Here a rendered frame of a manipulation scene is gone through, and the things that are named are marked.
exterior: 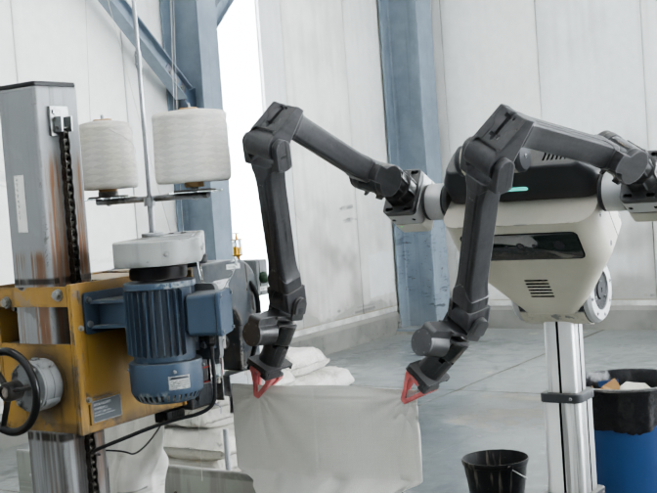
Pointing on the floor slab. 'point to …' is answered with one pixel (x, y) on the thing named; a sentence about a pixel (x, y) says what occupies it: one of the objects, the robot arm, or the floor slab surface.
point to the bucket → (496, 470)
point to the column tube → (47, 259)
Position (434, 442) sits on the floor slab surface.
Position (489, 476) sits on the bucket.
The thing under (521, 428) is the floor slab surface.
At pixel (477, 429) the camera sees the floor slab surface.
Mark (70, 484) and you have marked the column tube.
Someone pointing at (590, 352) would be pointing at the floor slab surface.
